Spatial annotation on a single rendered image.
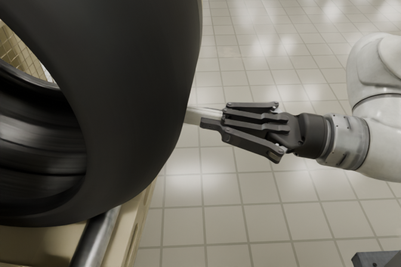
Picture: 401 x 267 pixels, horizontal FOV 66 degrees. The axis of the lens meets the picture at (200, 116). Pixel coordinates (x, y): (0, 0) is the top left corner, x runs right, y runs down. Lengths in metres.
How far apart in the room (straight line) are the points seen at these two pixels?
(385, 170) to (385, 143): 0.04
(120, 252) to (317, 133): 0.38
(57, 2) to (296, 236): 1.48
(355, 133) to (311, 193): 1.24
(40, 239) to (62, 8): 0.54
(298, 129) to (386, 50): 0.20
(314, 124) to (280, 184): 1.24
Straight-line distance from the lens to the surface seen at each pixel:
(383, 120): 0.56
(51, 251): 0.69
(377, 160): 0.55
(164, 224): 1.58
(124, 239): 0.59
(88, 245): 0.53
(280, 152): 0.48
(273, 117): 0.52
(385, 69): 0.60
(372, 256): 0.89
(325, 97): 2.37
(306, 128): 0.51
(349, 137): 0.52
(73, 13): 0.25
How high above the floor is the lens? 1.38
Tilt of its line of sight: 43 degrees down
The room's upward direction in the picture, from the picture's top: straight up
